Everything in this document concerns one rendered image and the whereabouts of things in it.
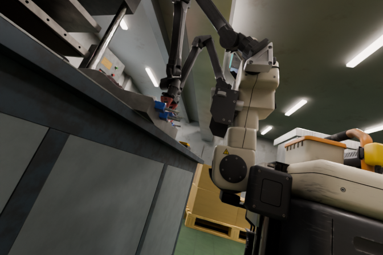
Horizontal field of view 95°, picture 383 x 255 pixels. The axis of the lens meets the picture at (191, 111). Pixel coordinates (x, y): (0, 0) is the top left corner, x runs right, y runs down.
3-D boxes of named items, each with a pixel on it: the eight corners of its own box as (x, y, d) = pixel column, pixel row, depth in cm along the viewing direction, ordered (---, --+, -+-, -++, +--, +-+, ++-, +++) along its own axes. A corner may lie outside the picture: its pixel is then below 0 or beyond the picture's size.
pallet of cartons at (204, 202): (172, 222, 235) (190, 159, 262) (183, 208, 341) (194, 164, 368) (290, 263, 210) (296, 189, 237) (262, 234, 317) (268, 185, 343)
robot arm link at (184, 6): (179, -16, 83) (192, -6, 91) (171, -14, 86) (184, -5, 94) (170, 76, 94) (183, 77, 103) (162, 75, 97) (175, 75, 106)
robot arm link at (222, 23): (186, -36, 80) (198, -25, 88) (168, -9, 87) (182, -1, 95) (240, 38, 70) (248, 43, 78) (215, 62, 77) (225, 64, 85)
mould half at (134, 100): (158, 130, 80) (166, 109, 83) (146, 112, 55) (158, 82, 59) (58, 101, 83) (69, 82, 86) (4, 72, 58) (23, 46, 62)
